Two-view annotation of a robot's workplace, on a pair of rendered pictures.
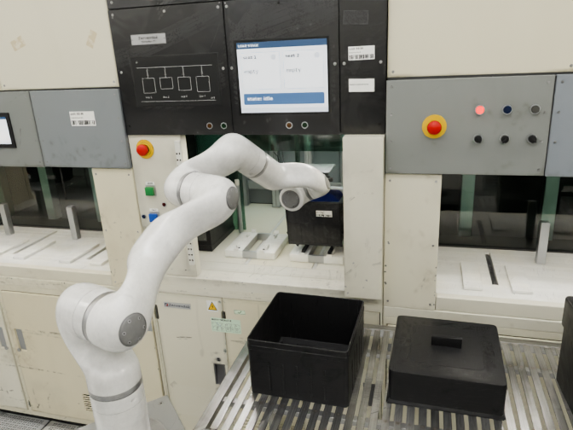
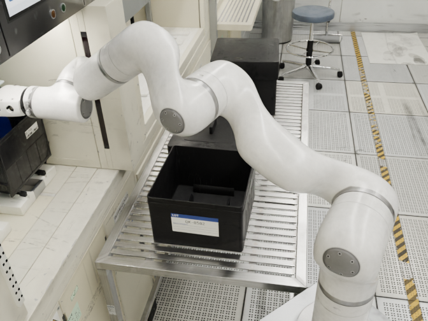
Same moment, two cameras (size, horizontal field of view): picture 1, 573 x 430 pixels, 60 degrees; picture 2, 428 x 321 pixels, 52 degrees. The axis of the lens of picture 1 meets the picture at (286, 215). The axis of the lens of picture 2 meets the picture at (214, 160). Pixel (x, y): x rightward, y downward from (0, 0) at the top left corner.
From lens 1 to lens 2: 1.64 m
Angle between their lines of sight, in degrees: 83
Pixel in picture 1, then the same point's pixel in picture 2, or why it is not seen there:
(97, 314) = (392, 195)
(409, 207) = not seen: hidden behind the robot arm
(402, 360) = (232, 146)
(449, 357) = (228, 128)
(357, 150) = (113, 15)
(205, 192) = (245, 76)
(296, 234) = (16, 178)
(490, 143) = not seen: outside the picture
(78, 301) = (379, 214)
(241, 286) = (68, 260)
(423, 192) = not seen: hidden behind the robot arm
